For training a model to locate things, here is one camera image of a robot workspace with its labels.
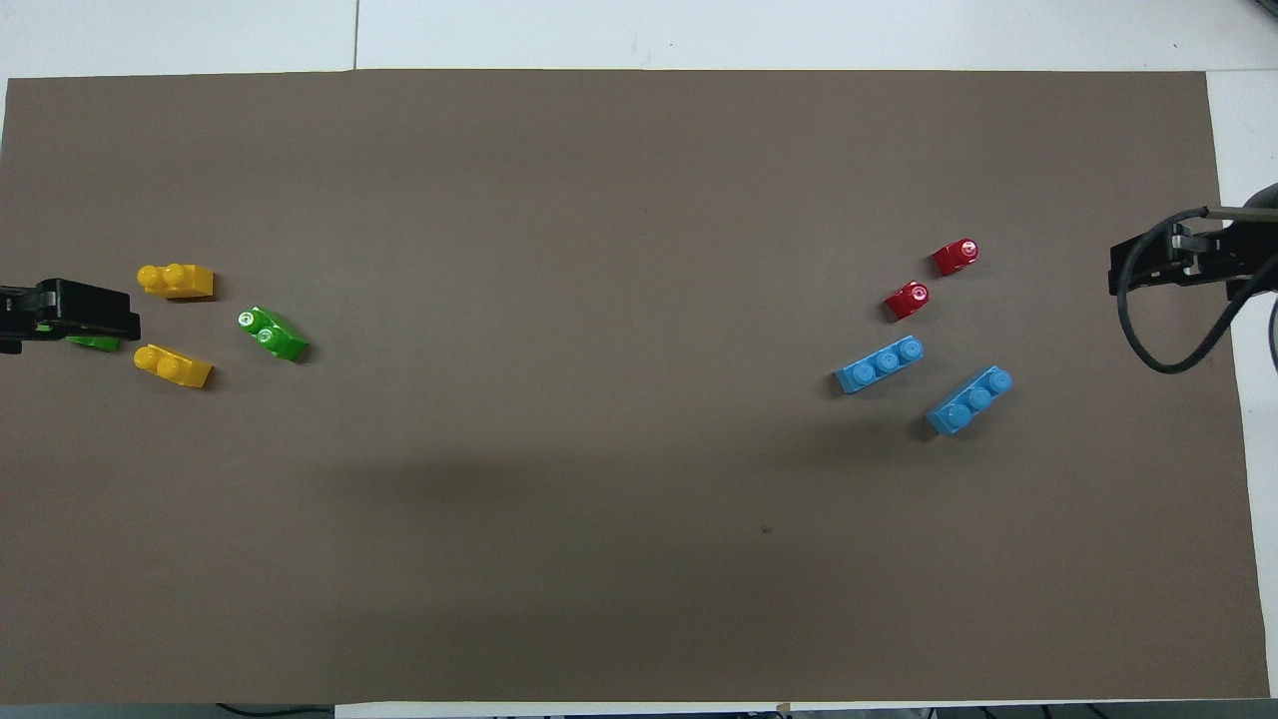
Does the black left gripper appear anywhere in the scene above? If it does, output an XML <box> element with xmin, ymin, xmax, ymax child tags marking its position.
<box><xmin>0</xmin><ymin>277</ymin><xmax>142</xmax><ymax>357</ymax></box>

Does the blue three-stud block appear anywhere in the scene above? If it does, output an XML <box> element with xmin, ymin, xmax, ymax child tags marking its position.
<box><xmin>835</xmin><ymin>335</ymin><xmax>926</xmax><ymax>395</ymax></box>
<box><xmin>924</xmin><ymin>365</ymin><xmax>1013</xmax><ymax>436</ymax></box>

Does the yellow two-stud block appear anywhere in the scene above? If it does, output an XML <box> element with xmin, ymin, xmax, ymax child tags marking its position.
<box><xmin>137</xmin><ymin>263</ymin><xmax>216</xmax><ymax>300</ymax></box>
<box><xmin>133</xmin><ymin>344</ymin><xmax>214</xmax><ymax>389</ymax></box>

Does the brown table mat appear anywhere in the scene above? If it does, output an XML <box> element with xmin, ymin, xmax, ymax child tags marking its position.
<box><xmin>0</xmin><ymin>68</ymin><xmax>1271</xmax><ymax>705</ymax></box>

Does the red one-stud block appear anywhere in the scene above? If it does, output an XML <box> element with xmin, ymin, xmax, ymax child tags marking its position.
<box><xmin>884</xmin><ymin>281</ymin><xmax>932</xmax><ymax>322</ymax></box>
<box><xmin>933</xmin><ymin>238</ymin><xmax>980</xmax><ymax>278</ymax></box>

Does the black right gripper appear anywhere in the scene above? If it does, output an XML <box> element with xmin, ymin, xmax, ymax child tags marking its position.
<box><xmin>1108</xmin><ymin>214</ymin><xmax>1278</xmax><ymax>302</ymax></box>

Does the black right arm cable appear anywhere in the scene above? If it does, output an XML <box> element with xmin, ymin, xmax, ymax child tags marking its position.
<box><xmin>1112</xmin><ymin>206</ymin><xmax>1278</xmax><ymax>376</ymax></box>

